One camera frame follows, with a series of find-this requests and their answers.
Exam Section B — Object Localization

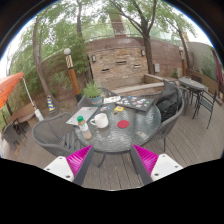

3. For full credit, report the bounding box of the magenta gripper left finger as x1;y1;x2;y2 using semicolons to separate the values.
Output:
44;145;94;186

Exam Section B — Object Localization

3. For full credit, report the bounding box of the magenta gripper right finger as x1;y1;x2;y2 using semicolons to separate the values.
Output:
130;145;182;185

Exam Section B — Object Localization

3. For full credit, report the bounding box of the grey wicker chair right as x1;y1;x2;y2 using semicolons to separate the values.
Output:
146;87;186;153

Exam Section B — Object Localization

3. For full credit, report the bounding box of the grey wicker chair left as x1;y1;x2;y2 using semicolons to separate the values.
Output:
32;112;81;157

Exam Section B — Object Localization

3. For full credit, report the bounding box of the green-capped plastic bottle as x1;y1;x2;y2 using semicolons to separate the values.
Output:
77;116;92;140

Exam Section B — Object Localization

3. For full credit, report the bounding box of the red round coaster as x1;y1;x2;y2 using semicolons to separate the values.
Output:
117;120;129;128

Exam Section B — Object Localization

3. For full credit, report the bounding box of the round glass patio table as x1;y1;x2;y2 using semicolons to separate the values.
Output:
74;102;162;168

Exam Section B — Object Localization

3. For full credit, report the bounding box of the white ceramic mug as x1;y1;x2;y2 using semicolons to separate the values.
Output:
90;113;109;128

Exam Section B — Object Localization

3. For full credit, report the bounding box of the silver laptop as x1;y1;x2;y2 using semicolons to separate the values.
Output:
67;107;98;126

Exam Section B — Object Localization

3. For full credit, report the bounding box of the black sticker-covered laptop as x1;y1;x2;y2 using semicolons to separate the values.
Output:
116;95;154;112

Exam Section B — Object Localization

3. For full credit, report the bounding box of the blue yellow striped bollard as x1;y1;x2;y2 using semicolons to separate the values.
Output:
47;96;55;113

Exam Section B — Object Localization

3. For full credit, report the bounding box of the yellow sticky note pad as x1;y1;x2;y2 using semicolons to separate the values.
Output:
114;106;124;112

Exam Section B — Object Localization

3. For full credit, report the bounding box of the black backpack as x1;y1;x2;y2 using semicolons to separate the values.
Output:
156;83;182;122

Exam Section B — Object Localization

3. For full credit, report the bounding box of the potted green plant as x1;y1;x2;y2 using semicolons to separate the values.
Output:
84;81;103;106

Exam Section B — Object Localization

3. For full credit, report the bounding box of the black metal chair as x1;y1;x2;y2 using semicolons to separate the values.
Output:
192;89;218;130

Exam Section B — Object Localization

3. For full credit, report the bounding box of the far round patio table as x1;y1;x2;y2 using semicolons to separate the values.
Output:
178;76;209;111

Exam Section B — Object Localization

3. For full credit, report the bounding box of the orange patio umbrella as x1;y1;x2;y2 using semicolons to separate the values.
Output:
0;72;24;109

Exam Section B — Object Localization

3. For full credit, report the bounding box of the striped wooden lamp post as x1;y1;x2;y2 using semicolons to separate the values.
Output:
64;48;82;102

